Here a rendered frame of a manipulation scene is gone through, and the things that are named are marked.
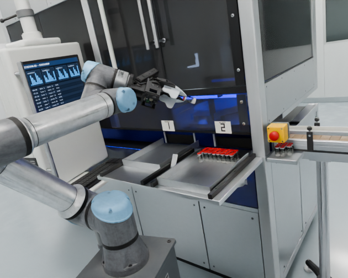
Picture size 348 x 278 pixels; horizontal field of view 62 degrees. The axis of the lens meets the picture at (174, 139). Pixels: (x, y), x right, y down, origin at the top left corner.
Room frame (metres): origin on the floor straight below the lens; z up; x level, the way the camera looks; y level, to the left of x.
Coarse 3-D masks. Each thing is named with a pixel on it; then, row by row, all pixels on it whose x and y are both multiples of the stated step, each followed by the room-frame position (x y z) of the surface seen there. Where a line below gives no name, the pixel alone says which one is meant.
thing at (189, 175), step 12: (192, 156) 1.33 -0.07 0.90; (180, 168) 1.25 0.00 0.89; (192, 168) 1.23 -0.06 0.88; (204, 168) 1.21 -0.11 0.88; (216, 168) 1.19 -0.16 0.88; (228, 168) 1.16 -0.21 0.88; (168, 180) 1.09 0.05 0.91; (180, 180) 1.13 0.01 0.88; (192, 180) 1.11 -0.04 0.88; (204, 180) 1.09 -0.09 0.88; (216, 180) 1.00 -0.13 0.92; (204, 192) 0.98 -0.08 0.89
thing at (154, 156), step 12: (156, 144) 1.64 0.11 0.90; (168, 144) 1.65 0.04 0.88; (180, 144) 1.61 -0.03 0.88; (192, 144) 1.48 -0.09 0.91; (132, 156) 1.49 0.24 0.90; (144, 156) 1.52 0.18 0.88; (156, 156) 1.48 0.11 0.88; (168, 156) 1.45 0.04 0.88; (144, 168) 1.34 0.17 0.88; (156, 168) 1.28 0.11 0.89
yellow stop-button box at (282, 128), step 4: (272, 124) 1.20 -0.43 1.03; (276, 124) 1.19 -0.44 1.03; (280, 124) 1.18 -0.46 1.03; (284, 124) 1.17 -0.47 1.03; (288, 124) 1.19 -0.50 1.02; (268, 128) 1.18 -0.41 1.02; (272, 128) 1.17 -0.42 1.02; (276, 128) 1.16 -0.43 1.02; (280, 128) 1.15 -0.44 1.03; (284, 128) 1.15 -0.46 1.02; (288, 128) 1.19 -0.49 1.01; (268, 132) 1.18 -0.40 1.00; (280, 132) 1.15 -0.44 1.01; (284, 132) 1.15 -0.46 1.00; (288, 132) 1.19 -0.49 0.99; (268, 136) 1.18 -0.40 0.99; (280, 136) 1.15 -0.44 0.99; (284, 136) 1.15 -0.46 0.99; (288, 136) 1.19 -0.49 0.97; (268, 140) 1.18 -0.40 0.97; (280, 140) 1.15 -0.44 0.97; (284, 140) 1.15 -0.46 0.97
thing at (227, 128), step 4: (216, 124) 1.35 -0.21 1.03; (228, 124) 1.31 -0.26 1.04; (216, 128) 1.36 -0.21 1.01; (220, 128) 1.34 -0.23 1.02; (224, 128) 1.33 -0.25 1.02; (228, 128) 1.31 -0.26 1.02; (216, 132) 1.36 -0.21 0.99; (220, 132) 1.34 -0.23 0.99; (224, 132) 1.33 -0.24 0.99; (228, 132) 1.31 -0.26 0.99
